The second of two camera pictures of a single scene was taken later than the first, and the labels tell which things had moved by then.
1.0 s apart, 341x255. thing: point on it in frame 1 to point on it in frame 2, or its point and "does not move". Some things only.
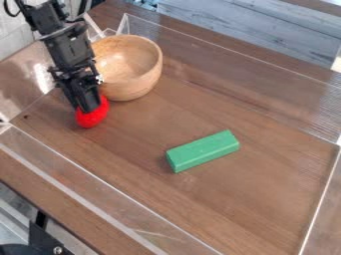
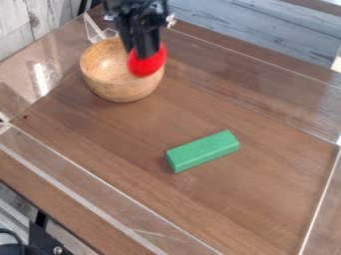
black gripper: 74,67 to 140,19
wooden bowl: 129,62 does not move
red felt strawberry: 89,119 to 145,66
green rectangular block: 197,151 does not move
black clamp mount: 44,243 does not move
